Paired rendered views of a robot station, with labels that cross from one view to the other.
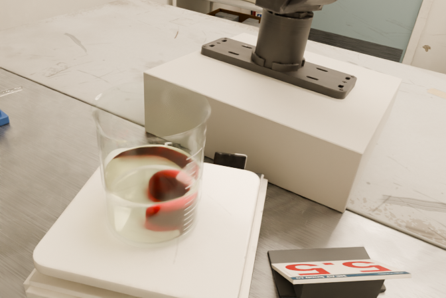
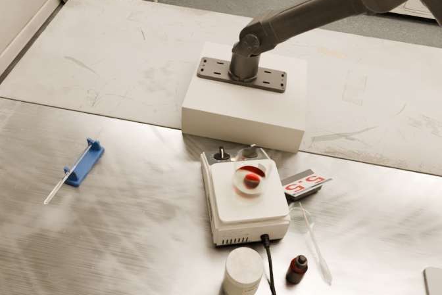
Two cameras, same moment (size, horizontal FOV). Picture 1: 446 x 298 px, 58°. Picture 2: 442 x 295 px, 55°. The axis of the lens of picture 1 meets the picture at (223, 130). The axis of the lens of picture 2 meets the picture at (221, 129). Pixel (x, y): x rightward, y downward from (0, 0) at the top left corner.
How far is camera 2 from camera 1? 0.52 m
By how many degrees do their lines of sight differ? 23
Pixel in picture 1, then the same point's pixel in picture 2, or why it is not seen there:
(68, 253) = (231, 214)
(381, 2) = not seen: outside the picture
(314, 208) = (284, 155)
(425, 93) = (316, 53)
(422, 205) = (329, 138)
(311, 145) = (281, 130)
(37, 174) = (148, 177)
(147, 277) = (260, 213)
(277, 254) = not seen: hidden behind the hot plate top
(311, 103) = (271, 102)
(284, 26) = (249, 61)
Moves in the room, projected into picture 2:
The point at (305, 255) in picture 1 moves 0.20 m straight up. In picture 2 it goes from (289, 180) to (312, 110)
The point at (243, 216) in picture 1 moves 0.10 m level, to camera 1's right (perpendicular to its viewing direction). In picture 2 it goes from (277, 181) to (327, 169)
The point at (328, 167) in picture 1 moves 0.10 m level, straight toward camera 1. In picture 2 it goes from (289, 137) to (294, 177)
